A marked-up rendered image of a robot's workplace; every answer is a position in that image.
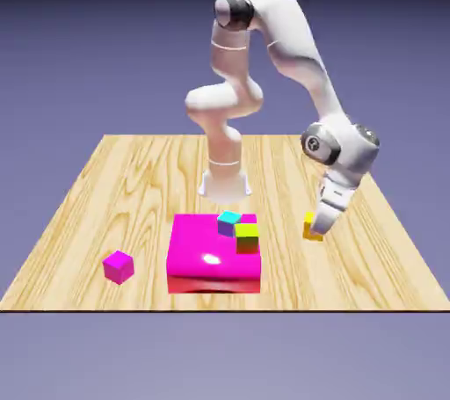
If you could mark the small orange cube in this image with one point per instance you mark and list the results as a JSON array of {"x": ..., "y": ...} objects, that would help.
[{"x": 311, "y": 234}]

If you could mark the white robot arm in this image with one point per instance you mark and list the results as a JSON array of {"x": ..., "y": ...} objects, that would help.
[{"x": 302, "y": 55}]

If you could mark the large magenta box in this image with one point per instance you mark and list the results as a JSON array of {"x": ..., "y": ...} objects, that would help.
[{"x": 200, "y": 248}]

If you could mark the small yellow-green cube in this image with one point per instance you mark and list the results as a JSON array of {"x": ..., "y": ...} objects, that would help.
[{"x": 246, "y": 236}]

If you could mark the small cyan cube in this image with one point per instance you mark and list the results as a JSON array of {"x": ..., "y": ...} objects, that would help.
[{"x": 228, "y": 220}]

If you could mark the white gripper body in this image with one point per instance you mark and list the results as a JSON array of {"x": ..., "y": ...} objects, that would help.
[{"x": 325, "y": 219}]

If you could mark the small magenta cube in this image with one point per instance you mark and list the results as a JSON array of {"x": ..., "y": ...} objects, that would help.
[{"x": 119, "y": 267}]

